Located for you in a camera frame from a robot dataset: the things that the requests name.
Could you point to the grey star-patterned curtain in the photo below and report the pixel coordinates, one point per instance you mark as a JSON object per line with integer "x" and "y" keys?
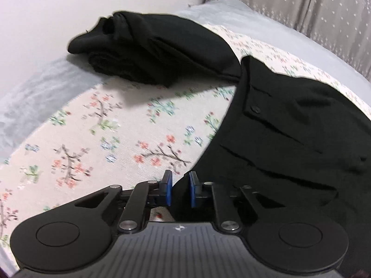
{"x": 318, "y": 5}

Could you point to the floral printed blanket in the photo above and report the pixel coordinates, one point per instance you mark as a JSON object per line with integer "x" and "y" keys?
{"x": 116, "y": 139}

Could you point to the grey bed sheet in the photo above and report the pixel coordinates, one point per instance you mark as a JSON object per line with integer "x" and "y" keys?
{"x": 260, "y": 23}

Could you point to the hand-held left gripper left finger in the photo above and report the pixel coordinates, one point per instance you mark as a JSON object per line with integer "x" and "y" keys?
{"x": 167, "y": 186}

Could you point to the black pants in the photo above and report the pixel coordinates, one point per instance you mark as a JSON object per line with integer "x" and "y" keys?
{"x": 289, "y": 136}

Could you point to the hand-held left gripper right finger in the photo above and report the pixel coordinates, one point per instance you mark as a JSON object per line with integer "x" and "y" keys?
{"x": 192, "y": 190}

